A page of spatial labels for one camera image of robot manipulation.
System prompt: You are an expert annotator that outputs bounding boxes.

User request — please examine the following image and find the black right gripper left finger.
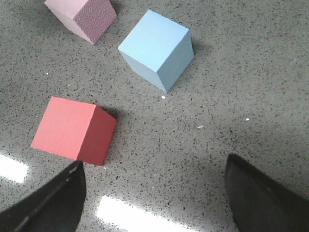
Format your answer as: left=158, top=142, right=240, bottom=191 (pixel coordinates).
left=0, top=161, right=86, bottom=232

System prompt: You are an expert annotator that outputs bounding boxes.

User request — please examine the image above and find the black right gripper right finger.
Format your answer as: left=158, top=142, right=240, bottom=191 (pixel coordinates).
left=225, top=154, right=309, bottom=232

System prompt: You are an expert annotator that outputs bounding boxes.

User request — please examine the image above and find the light blue foam cube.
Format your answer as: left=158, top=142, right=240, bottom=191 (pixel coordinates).
left=118, top=10, right=194, bottom=92

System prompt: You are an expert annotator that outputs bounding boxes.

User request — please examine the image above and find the near red foam cube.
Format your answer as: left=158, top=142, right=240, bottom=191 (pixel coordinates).
left=31, top=96, right=117, bottom=166

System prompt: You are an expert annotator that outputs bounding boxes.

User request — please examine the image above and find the pink foam cube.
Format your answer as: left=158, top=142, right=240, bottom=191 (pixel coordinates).
left=44, top=0, right=117, bottom=44

